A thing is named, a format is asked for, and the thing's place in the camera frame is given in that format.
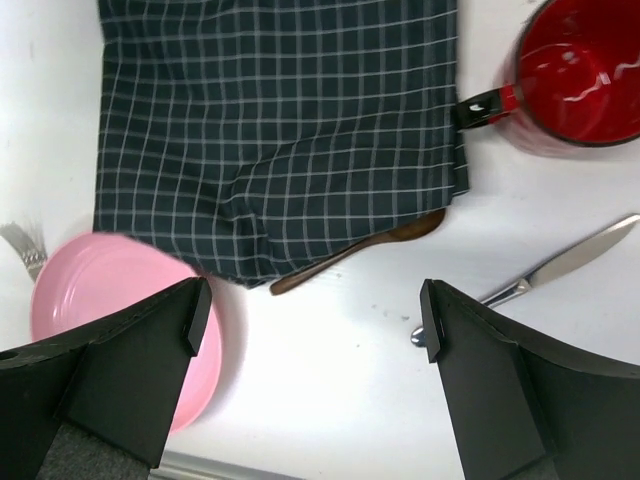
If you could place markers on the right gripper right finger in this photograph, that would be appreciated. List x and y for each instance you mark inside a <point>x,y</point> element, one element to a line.
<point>524,405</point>

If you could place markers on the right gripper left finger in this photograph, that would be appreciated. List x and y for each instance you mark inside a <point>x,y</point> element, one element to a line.
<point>97,401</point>

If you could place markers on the dark checkered cloth napkin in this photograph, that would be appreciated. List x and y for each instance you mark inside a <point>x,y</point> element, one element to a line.
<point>253,139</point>

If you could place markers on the pink plate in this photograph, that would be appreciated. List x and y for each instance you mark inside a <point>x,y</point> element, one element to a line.
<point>96,275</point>

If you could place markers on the silver fork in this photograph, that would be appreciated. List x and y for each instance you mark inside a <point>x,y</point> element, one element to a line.
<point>28,243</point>

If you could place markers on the silver table knife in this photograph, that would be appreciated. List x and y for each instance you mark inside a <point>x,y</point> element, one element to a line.
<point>569,287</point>

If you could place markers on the brown wooden spoon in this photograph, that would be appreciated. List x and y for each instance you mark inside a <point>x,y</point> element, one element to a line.
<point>408,232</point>

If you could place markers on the red mug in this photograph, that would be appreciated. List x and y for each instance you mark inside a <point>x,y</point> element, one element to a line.
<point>570,82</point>

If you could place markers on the front aluminium rail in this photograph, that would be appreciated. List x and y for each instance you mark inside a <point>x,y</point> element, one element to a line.
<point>177,465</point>

